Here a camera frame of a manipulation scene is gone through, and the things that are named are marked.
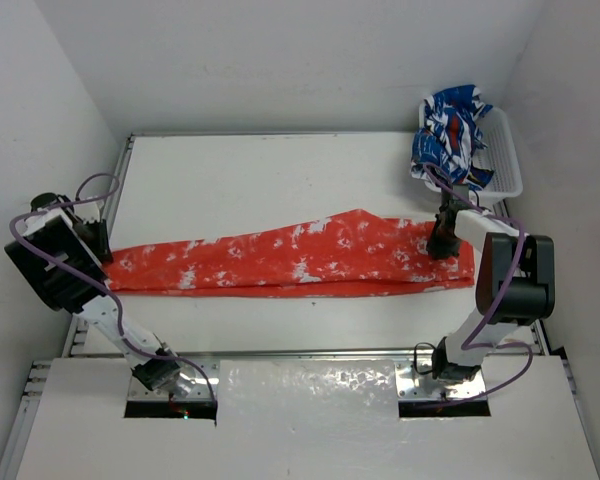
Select red white patterned trousers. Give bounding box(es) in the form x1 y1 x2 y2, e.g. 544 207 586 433
105 209 475 299

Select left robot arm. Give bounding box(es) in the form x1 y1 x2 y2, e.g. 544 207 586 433
4 192 187 396

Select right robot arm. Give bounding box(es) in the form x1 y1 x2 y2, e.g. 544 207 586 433
412 185 555 397

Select blue white patterned garment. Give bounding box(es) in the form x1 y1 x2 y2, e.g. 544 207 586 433
410 84 494 191

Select white plastic basket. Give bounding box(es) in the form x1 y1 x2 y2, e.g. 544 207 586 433
419 100 523 206

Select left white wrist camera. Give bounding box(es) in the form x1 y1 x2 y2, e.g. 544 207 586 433
73 200 104 224

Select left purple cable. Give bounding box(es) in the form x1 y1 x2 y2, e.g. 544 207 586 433
9 172 220 401

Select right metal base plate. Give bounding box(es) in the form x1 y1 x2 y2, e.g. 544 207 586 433
395 358 486 402

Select metal base plate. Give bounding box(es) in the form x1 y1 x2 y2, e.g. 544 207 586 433
127 356 219 403
395 358 486 402

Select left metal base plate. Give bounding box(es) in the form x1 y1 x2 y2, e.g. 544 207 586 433
127 356 219 403

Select aluminium table frame rail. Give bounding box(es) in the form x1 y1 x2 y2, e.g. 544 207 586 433
7 133 597 479

